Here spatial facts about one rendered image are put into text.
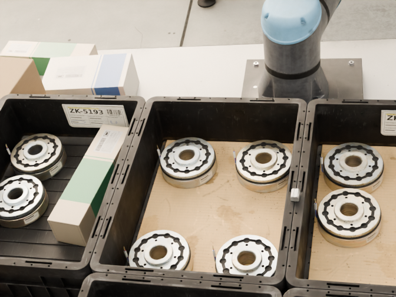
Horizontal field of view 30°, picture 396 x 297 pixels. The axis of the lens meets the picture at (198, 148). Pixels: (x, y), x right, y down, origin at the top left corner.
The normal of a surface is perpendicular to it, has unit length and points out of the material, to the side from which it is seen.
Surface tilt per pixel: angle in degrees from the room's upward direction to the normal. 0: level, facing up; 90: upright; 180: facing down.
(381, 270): 0
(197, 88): 0
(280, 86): 69
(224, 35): 0
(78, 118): 90
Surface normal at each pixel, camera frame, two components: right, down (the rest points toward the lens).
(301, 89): 0.18, 0.38
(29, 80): 0.94, 0.11
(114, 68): -0.15, -0.70
